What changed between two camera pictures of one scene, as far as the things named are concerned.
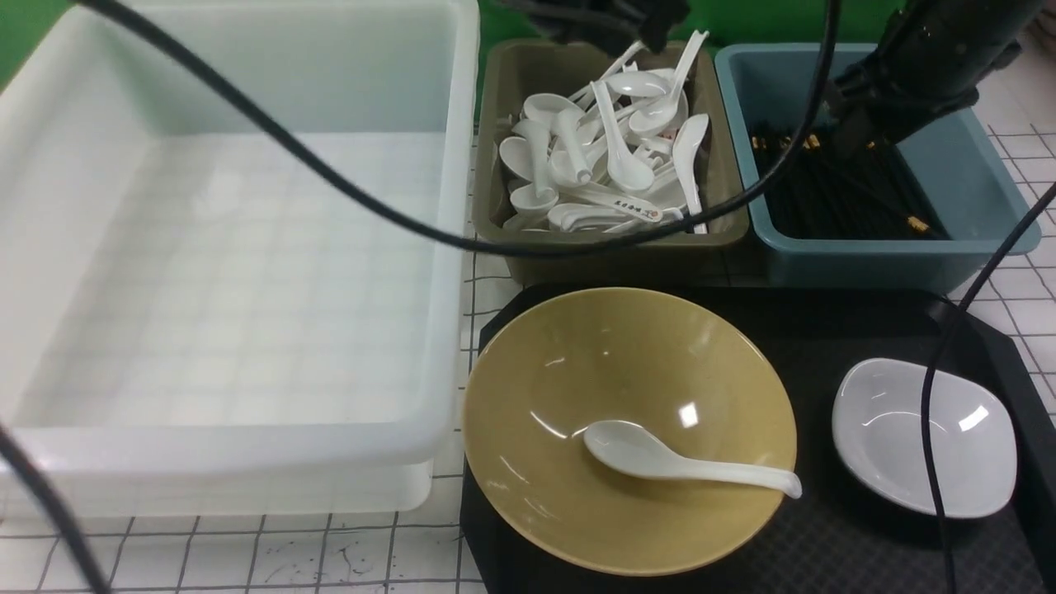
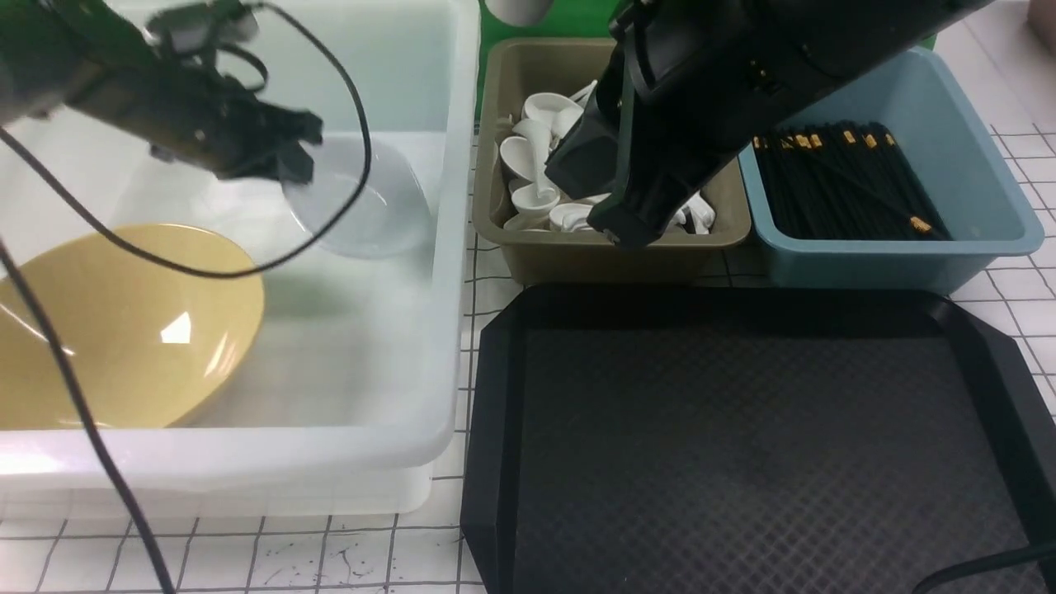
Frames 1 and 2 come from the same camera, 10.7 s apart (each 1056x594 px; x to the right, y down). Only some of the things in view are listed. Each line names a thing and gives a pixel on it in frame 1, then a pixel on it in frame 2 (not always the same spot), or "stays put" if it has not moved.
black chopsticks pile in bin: x=844 y=186 stays put
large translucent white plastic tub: x=188 y=327 stays put
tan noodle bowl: x=690 y=370 -> x=145 y=341
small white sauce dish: x=878 y=434 -> x=388 y=217
